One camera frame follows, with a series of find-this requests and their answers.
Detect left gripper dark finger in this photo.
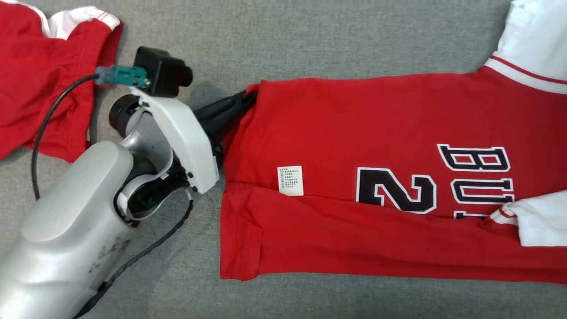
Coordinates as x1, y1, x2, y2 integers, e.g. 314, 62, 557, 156
206, 106, 249, 145
194, 90, 258, 123

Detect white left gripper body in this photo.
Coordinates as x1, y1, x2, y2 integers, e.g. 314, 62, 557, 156
130, 86, 220, 195

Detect red white basketball jersey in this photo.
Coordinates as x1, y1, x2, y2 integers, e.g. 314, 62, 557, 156
219, 0, 567, 285

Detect red shorts with white stripe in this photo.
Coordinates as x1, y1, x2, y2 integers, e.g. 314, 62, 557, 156
0, 0, 124, 163

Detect black cable with teal plug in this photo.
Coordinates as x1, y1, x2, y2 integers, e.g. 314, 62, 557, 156
31, 65, 149, 201

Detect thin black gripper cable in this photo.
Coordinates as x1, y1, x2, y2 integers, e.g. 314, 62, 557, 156
73, 188, 195, 319

